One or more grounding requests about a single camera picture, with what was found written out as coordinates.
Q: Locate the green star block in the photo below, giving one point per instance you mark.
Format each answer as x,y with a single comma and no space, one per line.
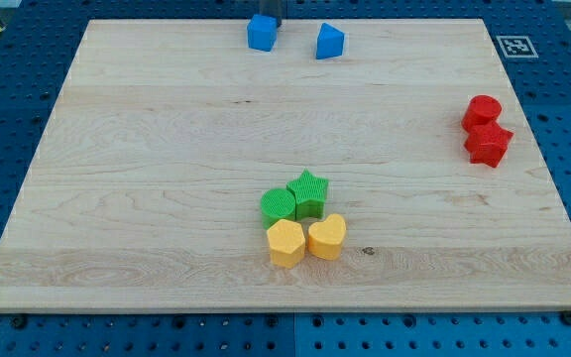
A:
310,193

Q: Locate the blue triangle block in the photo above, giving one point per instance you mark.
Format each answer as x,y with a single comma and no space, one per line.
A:
330,42

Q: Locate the red star block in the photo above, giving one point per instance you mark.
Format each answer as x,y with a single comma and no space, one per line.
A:
488,143

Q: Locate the light wooden board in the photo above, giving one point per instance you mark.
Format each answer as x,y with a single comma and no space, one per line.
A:
143,195

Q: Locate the yellow heart block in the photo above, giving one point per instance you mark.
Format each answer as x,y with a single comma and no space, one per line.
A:
326,237

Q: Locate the yellow hexagon block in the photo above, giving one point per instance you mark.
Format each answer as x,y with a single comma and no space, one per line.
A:
287,243

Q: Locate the green cylinder block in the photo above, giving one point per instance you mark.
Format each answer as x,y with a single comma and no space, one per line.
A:
277,204

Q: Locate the red cylinder block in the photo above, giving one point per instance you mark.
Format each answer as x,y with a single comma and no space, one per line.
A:
481,110

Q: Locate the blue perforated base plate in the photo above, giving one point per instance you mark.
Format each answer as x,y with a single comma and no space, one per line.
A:
36,50

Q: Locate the white fiducial marker tag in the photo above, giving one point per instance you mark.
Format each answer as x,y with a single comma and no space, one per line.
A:
516,47

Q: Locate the blue cube block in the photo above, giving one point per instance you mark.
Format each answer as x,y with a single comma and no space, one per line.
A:
262,32

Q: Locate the dark cylindrical robot pusher tip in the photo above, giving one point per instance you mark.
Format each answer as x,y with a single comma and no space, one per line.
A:
272,8

